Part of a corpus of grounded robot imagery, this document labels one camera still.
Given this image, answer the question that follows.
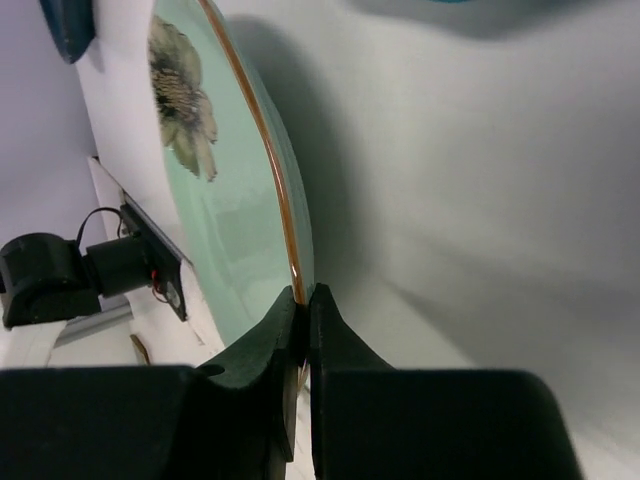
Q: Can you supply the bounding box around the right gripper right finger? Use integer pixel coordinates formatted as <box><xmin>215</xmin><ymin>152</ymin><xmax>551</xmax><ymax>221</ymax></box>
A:
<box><xmin>308</xmin><ymin>282</ymin><xmax>501</xmax><ymax>480</ymax></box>

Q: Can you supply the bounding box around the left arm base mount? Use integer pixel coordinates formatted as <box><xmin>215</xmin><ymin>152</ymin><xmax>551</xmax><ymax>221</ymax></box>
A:
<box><xmin>82</xmin><ymin>196</ymin><xmax>187</xmax><ymax>322</ymax></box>

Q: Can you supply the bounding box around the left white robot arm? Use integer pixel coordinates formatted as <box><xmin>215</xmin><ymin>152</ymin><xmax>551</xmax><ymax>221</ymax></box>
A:
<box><xmin>1</xmin><ymin>233</ymin><xmax>152</xmax><ymax>330</ymax></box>

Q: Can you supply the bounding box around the green flower round plate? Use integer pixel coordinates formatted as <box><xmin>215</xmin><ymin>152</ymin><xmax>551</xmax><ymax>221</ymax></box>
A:
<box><xmin>148</xmin><ymin>1</ymin><xmax>315</xmax><ymax>344</ymax></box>

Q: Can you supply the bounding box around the dark blue leaf plate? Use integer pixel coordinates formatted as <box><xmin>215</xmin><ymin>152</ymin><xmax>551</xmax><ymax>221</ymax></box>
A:
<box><xmin>39</xmin><ymin>0</ymin><xmax>96</xmax><ymax>65</ymax></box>

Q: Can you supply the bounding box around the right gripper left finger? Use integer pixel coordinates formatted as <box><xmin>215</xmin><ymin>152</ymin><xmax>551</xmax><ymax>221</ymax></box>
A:
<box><xmin>198</xmin><ymin>287</ymin><xmax>300</xmax><ymax>479</ymax></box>

